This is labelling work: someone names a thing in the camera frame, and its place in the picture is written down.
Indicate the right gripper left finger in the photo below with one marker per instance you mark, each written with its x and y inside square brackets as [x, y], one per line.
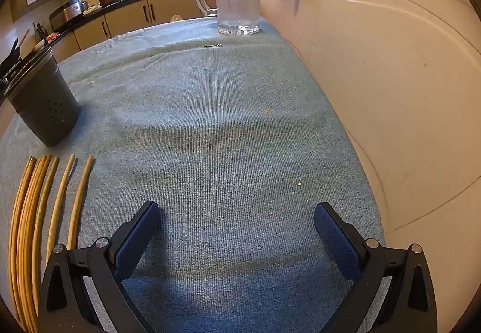
[65, 305]

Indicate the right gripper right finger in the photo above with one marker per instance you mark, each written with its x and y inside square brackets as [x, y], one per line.
[409, 304]

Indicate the lower kitchen cabinets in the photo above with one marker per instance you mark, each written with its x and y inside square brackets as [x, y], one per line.
[119, 18]

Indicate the dark grey utensil holder cup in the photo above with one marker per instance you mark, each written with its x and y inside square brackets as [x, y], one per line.
[41, 97]

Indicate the blue-grey table cloth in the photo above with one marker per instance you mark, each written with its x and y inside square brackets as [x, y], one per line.
[236, 142]

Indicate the black wok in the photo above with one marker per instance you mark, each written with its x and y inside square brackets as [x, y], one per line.
[13, 56]

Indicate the silver rice cooker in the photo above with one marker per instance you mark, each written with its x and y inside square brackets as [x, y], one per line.
[65, 13]

